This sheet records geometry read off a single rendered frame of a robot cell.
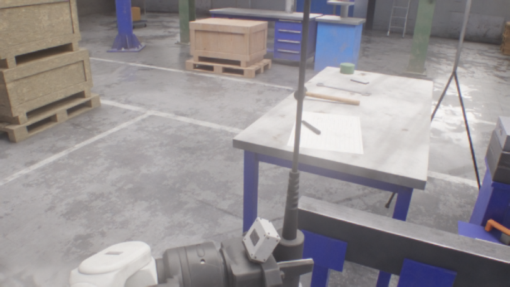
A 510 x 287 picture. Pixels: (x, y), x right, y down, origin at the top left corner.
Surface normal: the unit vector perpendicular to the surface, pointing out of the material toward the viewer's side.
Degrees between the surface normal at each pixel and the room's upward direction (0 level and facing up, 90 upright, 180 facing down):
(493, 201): 90
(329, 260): 90
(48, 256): 0
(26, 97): 90
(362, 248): 90
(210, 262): 29
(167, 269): 49
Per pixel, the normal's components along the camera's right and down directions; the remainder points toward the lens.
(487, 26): -0.44, 0.36
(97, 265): -0.09, -0.99
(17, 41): 0.94, 0.16
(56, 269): 0.03, -0.91
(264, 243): 0.30, 0.40
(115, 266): 0.45, -0.72
